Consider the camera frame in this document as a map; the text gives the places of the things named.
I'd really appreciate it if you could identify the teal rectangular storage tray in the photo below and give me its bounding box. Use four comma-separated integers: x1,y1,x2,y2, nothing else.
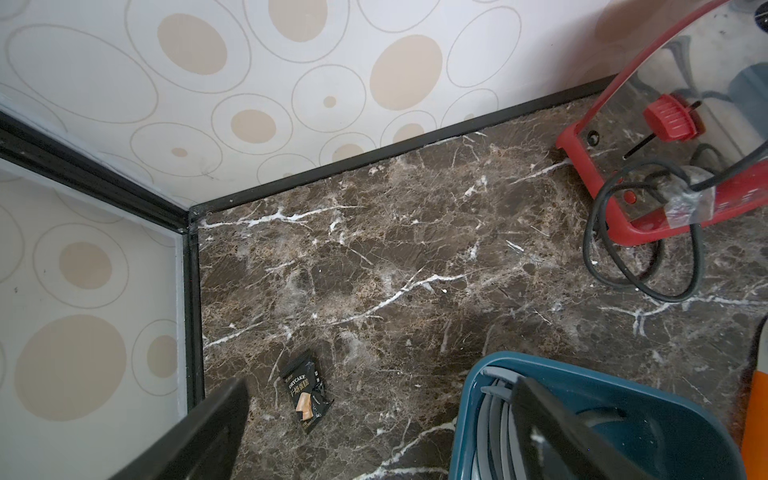
449,352,746,479

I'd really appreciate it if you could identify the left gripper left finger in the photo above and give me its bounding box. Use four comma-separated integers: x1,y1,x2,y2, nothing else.
113,378,249,479

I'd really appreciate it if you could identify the orange handle sickle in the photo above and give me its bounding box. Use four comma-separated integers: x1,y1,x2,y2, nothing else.
741,320,768,480

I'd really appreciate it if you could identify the small black plug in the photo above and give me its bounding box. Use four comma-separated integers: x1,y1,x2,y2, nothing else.
281,350,333,435

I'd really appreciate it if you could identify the red polka dot toaster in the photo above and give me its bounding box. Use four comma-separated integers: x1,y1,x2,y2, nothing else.
556,1,767,246

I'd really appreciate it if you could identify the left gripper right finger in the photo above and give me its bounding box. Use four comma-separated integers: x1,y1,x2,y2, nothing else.
509,377,651,479

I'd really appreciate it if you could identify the wooden handle sickle labelled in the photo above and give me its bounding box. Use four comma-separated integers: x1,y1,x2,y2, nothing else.
481,366,528,479

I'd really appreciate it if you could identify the black toaster power cord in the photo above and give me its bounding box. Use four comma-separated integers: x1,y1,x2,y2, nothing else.
581,140,768,304

